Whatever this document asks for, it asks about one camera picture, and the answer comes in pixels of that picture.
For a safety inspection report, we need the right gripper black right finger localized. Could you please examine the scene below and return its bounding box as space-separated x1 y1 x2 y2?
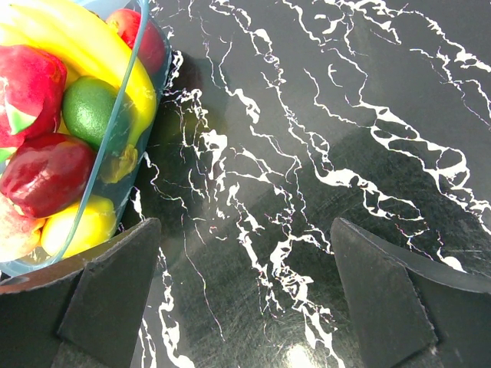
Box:
331 218 490 367

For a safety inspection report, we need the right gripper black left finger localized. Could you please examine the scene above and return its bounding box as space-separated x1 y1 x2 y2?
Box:
1 218 161 367

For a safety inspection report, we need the pink peach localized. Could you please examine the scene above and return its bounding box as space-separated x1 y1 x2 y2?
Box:
1 195 45 262

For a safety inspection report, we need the yellow lemon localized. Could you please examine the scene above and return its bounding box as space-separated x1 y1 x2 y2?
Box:
41 195 117 258

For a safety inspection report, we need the green lime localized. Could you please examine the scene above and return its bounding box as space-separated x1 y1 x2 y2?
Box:
61 76 117 150

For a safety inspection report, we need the transparent blue plastic fruit tray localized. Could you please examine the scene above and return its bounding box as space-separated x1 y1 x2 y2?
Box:
1 1 170 277

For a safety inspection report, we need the pink dragon fruit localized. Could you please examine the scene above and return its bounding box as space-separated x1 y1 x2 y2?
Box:
1 44 67 149

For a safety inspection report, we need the yellow banana bunch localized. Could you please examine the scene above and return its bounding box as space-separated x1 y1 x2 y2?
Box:
0 0 157 146

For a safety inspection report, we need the red apple behind bananas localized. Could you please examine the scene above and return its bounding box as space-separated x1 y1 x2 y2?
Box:
106 8 166 77

